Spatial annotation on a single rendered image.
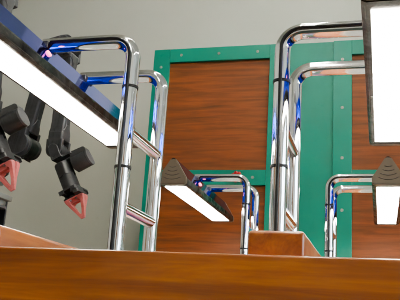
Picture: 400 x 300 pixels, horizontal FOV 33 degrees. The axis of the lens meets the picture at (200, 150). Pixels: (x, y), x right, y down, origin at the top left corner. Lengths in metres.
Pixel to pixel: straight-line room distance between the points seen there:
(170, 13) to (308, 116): 1.49
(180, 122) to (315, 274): 2.12
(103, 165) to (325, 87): 1.49
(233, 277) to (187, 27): 3.21
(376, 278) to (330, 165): 1.94
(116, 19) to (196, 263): 3.37
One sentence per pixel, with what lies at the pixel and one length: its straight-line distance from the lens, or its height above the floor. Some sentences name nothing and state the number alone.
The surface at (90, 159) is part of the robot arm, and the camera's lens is 2.21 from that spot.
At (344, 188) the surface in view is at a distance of 2.08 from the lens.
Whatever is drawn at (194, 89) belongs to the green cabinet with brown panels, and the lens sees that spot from 2.73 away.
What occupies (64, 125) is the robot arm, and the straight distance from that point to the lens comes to 2.28.
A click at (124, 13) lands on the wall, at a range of 3.95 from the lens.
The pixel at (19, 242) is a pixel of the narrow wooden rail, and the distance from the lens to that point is 0.79.
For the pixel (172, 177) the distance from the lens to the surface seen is 1.79.
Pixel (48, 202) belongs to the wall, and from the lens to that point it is 3.75.
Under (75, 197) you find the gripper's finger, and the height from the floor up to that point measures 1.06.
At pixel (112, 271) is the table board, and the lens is 0.66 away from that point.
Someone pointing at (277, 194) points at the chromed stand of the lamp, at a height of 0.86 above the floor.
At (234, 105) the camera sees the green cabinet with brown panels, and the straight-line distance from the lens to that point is 2.66.
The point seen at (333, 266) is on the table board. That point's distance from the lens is 0.61.
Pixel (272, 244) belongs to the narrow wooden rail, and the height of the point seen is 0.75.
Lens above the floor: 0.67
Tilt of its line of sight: 15 degrees up
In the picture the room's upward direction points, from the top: 4 degrees clockwise
